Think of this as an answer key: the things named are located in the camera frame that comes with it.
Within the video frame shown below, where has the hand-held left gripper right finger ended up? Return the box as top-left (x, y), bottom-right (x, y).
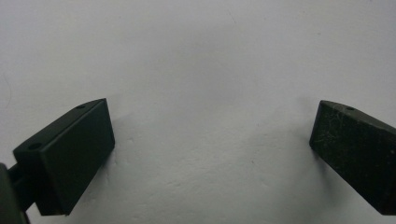
top-left (308, 100), bottom-right (396, 217)

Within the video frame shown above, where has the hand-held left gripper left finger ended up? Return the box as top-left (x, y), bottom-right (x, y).
top-left (12, 98), bottom-right (116, 217)

